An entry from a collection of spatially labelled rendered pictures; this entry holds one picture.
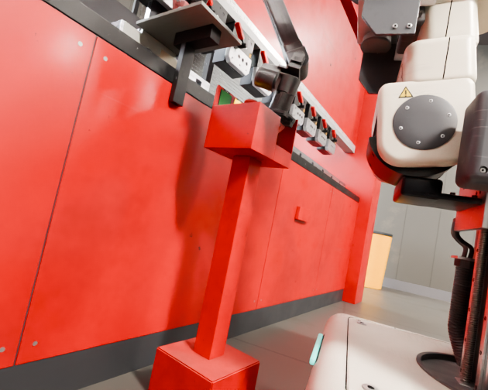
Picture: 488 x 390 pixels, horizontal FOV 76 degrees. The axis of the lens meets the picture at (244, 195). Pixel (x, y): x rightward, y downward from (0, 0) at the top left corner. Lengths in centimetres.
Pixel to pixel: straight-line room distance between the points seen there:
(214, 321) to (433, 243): 417
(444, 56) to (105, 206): 79
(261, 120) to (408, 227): 412
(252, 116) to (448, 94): 40
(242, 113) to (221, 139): 9
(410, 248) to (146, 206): 419
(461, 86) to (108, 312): 93
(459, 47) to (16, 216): 90
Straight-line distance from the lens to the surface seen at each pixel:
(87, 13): 86
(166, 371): 92
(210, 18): 96
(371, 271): 415
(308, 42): 204
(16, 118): 76
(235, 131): 81
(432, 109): 68
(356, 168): 292
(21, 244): 78
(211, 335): 89
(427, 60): 72
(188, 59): 100
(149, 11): 116
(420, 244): 481
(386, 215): 476
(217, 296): 87
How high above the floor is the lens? 48
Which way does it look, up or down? 5 degrees up
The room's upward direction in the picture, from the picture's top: 11 degrees clockwise
